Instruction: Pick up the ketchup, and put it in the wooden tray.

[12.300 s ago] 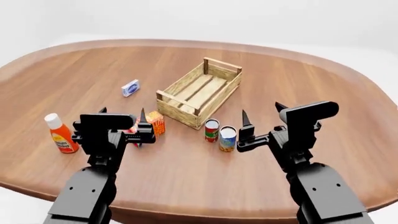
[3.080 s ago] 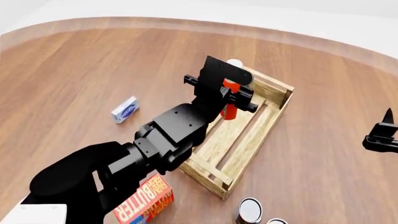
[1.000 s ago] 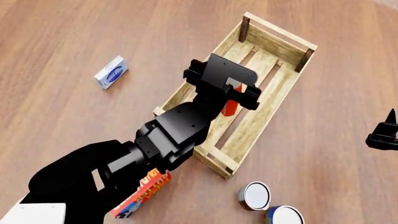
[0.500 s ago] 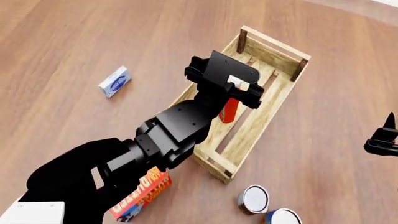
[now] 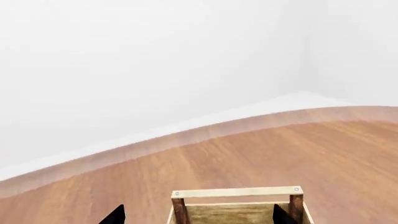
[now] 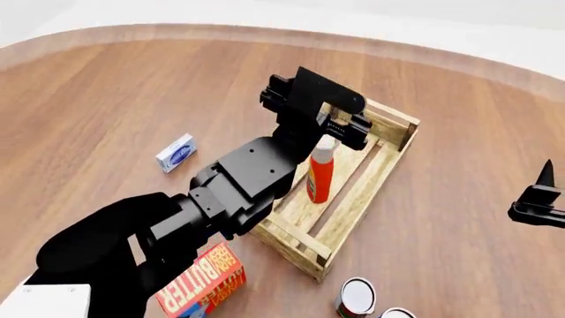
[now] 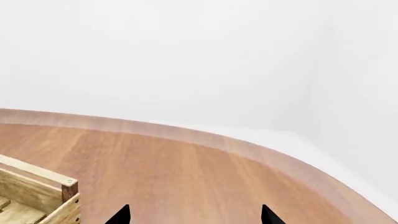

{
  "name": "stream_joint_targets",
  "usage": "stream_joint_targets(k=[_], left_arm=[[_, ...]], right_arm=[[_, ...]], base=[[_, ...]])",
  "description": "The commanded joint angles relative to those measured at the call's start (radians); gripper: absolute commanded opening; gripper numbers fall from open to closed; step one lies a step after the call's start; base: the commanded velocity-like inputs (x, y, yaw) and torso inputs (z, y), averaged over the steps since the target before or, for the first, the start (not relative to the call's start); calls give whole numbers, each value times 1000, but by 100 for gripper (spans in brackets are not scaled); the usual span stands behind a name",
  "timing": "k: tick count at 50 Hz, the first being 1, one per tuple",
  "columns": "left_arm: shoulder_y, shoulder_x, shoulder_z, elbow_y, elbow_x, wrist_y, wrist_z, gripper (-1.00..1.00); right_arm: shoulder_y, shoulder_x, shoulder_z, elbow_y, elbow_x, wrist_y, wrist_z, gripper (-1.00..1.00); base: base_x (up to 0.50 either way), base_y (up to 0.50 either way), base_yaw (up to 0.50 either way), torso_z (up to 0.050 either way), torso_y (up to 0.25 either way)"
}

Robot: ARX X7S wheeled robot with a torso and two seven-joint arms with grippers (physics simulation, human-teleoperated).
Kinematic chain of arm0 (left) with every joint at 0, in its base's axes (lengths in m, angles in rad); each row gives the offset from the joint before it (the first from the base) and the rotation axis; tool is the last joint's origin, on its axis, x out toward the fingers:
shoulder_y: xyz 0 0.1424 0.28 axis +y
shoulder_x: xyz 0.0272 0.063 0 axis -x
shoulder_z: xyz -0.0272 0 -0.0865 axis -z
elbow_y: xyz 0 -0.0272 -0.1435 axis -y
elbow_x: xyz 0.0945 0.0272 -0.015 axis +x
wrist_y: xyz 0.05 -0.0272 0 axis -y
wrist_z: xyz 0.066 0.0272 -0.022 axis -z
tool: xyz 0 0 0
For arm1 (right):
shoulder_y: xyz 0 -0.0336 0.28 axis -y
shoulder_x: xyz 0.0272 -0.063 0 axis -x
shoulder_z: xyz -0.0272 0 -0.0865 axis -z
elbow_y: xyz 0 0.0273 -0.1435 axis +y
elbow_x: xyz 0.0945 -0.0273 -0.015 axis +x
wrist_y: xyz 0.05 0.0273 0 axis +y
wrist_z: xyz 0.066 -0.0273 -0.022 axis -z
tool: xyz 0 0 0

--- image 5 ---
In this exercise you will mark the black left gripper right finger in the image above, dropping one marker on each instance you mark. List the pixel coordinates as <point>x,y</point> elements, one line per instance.
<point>281,215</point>

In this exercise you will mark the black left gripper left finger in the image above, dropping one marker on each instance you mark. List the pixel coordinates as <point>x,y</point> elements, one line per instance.
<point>116,217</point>

